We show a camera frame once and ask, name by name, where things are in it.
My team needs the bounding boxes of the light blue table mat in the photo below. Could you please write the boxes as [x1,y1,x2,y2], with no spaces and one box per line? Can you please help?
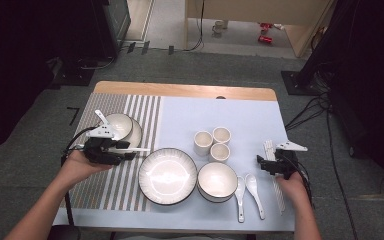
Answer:
[53,95,296,233]

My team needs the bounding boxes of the long black floor cable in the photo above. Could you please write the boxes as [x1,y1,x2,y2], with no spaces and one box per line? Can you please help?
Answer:
[325,109,359,240]

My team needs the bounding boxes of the bundle of black floor cables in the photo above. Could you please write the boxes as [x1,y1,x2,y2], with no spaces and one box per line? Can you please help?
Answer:
[284,91,331,132]

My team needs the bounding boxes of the grey floor cable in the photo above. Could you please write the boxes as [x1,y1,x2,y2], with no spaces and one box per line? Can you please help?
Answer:
[79,49,128,71]

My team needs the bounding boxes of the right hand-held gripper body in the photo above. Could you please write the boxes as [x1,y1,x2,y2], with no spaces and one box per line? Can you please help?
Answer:
[271,140,308,180]

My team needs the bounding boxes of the white ceramic spoon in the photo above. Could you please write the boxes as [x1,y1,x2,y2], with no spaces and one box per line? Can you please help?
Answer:
[234,176,247,224]
[94,109,110,127]
[245,173,266,221]

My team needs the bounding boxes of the hanging black cable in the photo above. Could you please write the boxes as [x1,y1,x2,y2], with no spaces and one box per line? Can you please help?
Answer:
[183,0,205,52]

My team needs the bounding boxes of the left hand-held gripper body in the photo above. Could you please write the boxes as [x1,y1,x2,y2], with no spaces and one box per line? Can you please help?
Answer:
[83,124,123,167]

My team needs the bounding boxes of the white bowl with dark rim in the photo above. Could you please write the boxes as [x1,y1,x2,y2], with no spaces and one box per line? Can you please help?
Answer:
[198,186,236,204]
[104,113,134,141]
[197,162,239,199]

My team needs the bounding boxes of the beige ceramic cup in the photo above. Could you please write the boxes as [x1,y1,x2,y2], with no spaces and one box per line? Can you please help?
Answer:
[209,143,231,164]
[193,130,214,157]
[212,126,232,145]

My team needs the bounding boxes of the wooden table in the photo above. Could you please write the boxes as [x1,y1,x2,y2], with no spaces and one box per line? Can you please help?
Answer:
[53,80,296,234]

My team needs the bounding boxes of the slim white chopstick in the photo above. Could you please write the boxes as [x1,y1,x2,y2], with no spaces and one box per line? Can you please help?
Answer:
[74,143,152,153]

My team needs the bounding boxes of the person's left hand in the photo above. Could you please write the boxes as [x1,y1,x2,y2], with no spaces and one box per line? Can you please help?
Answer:
[61,150,114,183]

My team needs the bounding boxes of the black flat stand base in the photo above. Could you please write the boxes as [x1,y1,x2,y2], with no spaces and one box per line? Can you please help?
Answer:
[51,58,96,88]

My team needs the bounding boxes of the white plate with dark rim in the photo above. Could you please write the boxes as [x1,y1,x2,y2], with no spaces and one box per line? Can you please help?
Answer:
[104,114,143,155]
[138,147,198,206]

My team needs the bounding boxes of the beige wooden cabinet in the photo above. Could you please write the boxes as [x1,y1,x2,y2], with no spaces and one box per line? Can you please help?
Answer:
[184,0,335,58]

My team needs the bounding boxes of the black metal stand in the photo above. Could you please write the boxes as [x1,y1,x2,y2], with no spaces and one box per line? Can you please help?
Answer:
[281,0,359,98]

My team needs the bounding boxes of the beige mug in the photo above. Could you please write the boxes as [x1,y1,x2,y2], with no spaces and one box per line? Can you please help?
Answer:
[211,19,229,35]

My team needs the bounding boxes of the brown white striped placemat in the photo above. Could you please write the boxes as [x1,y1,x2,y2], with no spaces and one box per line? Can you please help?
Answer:
[61,92,162,213]

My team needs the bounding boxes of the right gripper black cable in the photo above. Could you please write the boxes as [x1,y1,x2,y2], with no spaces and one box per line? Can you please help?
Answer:
[288,154,314,209]

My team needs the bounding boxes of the person's right hand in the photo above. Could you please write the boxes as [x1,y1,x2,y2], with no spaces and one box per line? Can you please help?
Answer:
[275,171,309,201]

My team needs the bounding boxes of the dark cabinet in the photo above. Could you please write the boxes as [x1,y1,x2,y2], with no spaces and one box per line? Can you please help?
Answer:
[93,0,132,59]

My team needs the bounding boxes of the black curtain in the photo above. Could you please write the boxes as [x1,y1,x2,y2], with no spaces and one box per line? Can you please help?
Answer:
[0,0,105,158]
[329,0,384,201]

